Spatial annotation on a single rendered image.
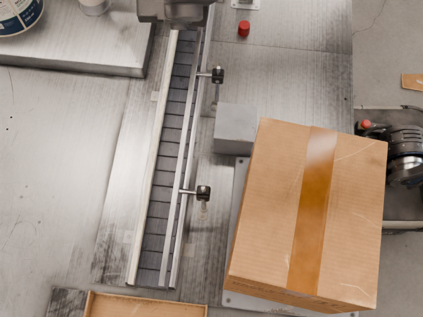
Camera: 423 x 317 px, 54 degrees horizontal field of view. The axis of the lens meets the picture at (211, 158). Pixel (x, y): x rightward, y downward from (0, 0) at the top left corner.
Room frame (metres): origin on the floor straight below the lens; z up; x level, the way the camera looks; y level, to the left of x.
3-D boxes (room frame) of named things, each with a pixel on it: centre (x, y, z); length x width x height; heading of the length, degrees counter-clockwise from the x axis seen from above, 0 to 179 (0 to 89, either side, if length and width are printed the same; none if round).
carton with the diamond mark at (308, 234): (0.20, -0.18, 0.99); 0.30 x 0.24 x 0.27; 168
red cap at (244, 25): (0.81, -0.08, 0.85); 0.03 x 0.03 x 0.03
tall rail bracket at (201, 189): (0.27, 0.04, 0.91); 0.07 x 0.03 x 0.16; 85
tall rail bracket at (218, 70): (0.57, 0.01, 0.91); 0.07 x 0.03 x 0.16; 85
